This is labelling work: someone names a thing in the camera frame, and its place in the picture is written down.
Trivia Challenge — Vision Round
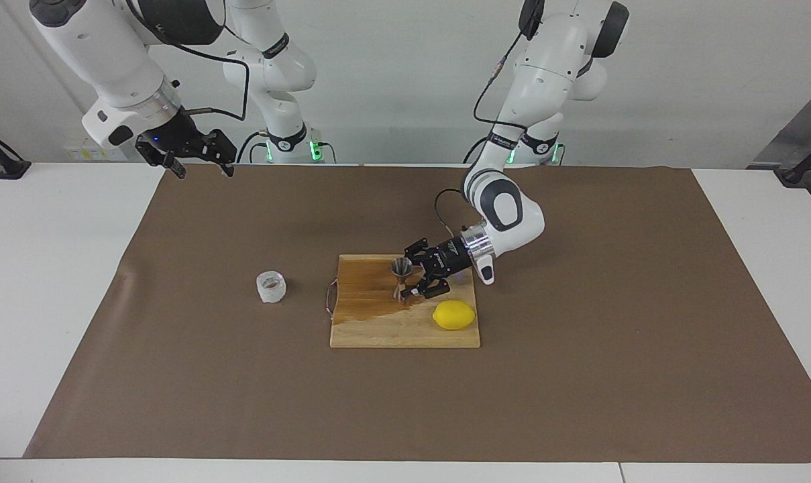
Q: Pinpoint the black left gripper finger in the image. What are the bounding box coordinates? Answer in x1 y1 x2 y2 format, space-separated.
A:
409 268 451 300
404 238 441 269

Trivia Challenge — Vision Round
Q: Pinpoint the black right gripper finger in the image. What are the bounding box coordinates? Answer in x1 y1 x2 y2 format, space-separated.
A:
201 129 238 178
156 149 188 180

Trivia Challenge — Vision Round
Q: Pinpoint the steel double jigger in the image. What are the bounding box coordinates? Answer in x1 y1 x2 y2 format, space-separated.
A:
390 257 415 304

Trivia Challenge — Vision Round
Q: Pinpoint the small clear glass cup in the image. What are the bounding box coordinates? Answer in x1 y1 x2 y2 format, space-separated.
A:
256 270 288 304

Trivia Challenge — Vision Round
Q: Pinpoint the yellow lemon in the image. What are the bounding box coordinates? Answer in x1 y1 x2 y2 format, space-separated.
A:
432 300 478 331

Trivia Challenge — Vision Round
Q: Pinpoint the wooden cutting board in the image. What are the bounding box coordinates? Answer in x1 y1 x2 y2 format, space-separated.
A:
326 254 482 350

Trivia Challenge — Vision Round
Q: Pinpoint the black clamp stand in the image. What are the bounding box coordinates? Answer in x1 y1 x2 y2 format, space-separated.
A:
774 131 811 189
0 124 32 180

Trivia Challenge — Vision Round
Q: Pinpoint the brown table mat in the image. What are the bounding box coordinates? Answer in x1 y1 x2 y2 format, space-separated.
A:
23 164 811 464

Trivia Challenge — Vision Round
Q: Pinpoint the black arm base cable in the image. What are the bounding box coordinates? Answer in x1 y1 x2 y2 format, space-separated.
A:
464 134 506 164
236 131 270 164

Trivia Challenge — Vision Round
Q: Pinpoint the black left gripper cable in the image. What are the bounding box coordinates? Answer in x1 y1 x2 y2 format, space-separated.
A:
434 0 547 235

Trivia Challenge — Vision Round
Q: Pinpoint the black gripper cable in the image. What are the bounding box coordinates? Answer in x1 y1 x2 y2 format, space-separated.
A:
127 0 252 121
434 0 547 235

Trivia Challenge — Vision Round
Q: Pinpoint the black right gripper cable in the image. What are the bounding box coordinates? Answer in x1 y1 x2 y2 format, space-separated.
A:
127 0 252 121

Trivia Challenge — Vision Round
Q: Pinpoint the white wall socket block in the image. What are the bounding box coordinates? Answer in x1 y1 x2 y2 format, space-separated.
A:
66 138 127 162

